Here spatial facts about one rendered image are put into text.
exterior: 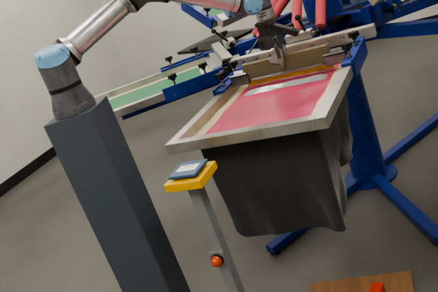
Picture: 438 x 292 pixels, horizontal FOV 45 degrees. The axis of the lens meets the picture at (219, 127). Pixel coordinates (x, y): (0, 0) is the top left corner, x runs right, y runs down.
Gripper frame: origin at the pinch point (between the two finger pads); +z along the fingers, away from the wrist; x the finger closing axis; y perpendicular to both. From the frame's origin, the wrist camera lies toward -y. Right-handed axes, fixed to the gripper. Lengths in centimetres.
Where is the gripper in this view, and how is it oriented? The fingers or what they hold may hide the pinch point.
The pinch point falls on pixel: (285, 64)
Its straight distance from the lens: 226.7
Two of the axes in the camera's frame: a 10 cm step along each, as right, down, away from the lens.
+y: -8.7, 1.6, 4.6
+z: 3.3, 8.9, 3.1
